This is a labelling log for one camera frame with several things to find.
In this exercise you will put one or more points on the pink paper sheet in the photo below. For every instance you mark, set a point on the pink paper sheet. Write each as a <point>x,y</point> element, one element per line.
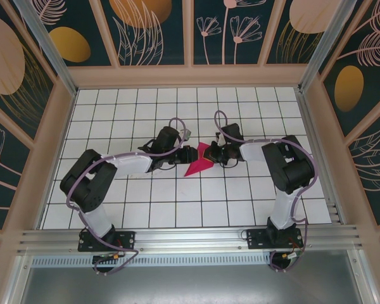
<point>198,166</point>

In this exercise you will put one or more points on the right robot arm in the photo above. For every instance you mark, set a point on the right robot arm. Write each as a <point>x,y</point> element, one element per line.
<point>288,164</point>

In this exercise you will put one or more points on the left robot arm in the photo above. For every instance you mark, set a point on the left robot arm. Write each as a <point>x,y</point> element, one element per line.
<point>88,187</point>

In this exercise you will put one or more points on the yellow power connector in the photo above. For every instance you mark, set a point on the yellow power connector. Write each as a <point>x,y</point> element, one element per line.
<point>285,255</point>
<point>115,256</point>

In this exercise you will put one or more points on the aluminium mounting rail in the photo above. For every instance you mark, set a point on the aluminium mounting rail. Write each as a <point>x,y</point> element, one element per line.
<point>190,237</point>

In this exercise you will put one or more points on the aluminium side rail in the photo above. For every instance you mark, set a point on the aluminium side rail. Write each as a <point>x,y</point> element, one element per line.
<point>320,158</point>

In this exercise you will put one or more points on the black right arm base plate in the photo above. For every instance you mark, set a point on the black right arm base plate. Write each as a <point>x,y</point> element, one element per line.
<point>256,240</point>

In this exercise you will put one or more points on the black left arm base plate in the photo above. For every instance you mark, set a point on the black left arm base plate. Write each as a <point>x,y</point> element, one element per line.
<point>126,242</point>

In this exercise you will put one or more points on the aluminium frame post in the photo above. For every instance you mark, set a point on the aluminium frame post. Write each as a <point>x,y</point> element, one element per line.
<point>47,47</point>
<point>326,41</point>

